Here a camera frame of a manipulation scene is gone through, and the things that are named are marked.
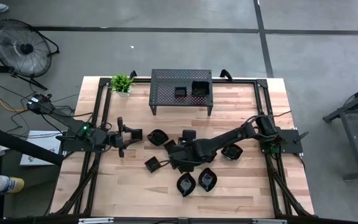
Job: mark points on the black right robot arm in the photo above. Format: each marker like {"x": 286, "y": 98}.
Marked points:
{"x": 228, "y": 137}

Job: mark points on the black perforated metal rack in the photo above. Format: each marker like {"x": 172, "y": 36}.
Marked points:
{"x": 166, "y": 77}

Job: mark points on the black floor fan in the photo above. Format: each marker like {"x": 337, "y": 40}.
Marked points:
{"x": 20, "y": 48}

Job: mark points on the large square black plate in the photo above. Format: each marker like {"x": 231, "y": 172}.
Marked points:
{"x": 200, "y": 88}

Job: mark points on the small square footed black plate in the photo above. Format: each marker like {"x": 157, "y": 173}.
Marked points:
{"x": 152, "y": 164}
{"x": 181, "y": 92}

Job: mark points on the white paper sheet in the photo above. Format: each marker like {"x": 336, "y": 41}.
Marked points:
{"x": 39, "y": 155}

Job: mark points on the leaf-shaped black plate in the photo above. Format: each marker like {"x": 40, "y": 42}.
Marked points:
{"x": 186, "y": 184}
{"x": 207, "y": 179}

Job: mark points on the white metal bracket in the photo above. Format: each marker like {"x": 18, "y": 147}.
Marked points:
{"x": 95, "y": 220}
{"x": 269, "y": 221}

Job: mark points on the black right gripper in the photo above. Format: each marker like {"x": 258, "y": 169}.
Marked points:
{"x": 191, "y": 155}

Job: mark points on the white and yellow spray bottle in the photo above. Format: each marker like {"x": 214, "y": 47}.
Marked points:
{"x": 8, "y": 184}

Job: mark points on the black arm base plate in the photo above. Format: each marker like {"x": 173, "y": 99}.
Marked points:
{"x": 73, "y": 145}
{"x": 287, "y": 141}

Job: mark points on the green plant in white pot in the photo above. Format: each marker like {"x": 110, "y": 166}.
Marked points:
{"x": 121, "y": 84}

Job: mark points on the black aluminium table frame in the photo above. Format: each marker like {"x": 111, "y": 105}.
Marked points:
{"x": 238, "y": 81}

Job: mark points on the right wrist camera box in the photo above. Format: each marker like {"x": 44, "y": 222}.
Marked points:
{"x": 189, "y": 135}

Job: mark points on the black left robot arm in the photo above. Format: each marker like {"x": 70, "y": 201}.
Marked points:
{"x": 67, "y": 119}

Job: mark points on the rounded black plate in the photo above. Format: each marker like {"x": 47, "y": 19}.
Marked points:
{"x": 157, "y": 137}
{"x": 232, "y": 152}

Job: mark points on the black metal cart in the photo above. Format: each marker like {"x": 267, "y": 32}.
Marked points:
{"x": 353, "y": 124}

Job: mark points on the black metal bar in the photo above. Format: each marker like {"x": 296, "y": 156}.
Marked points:
{"x": 20, "y": 144}

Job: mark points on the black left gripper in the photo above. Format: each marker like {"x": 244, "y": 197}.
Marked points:
{"x": 117, "y": 140}

